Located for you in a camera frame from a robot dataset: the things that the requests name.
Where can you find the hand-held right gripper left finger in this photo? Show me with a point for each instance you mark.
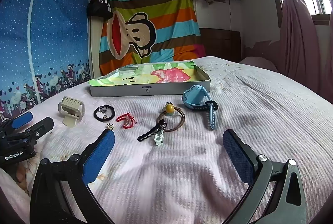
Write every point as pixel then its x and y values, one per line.
pixel 100 153

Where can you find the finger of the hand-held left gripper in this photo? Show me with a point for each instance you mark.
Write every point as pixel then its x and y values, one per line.
pixel 39 128
pixel 23 119

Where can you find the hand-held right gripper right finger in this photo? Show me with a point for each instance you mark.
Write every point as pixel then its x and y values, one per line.
pixel 238 153

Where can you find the small silver earring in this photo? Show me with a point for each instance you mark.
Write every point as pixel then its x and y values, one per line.
pixel 110 126

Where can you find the beige hair claw clip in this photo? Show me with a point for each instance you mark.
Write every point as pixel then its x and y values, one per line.
pixel 70 112

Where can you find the black hair clip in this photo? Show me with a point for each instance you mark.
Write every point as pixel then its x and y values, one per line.
pixel 151 131

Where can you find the blue smartwatch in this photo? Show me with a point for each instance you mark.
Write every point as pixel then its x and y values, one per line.
pixel 193 99

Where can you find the grey cardboard box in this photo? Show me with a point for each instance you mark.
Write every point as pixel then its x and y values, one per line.
pixel 151 89

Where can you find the blue dotted fabric wardrobe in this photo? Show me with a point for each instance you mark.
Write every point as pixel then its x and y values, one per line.
pixel 46 39

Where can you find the pink pillow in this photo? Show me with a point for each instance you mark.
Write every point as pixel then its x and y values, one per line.
pixel 260 63

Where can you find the colourful printed cloth lining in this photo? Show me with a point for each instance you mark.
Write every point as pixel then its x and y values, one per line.
pixel 156 74

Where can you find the beige wooden board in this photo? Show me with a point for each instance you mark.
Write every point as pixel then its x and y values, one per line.
pixel 94 44

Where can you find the dark wooden headboard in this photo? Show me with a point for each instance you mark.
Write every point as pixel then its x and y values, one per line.
pixel 221 43

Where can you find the black tote bag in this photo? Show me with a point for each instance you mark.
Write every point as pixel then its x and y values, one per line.
pixel 100 6

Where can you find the pink curtain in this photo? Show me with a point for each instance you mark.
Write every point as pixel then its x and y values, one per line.
pixel 296 28

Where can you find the striped monkey print sheet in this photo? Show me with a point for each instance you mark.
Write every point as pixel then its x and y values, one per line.
pixel 153 18

